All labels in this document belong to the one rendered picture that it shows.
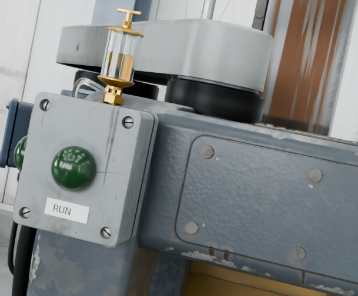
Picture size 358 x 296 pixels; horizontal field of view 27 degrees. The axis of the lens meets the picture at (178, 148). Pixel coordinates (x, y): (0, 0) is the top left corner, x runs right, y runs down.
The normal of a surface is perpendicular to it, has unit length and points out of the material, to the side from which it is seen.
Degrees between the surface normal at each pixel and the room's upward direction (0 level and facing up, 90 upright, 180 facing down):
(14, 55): 90
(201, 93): 90
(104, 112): 90
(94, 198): 90
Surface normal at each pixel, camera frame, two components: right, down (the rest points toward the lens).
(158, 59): -0.89, -0.15
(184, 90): -0.61, -0.08
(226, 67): 0.04, 0.06
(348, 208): -0.22, 0.00
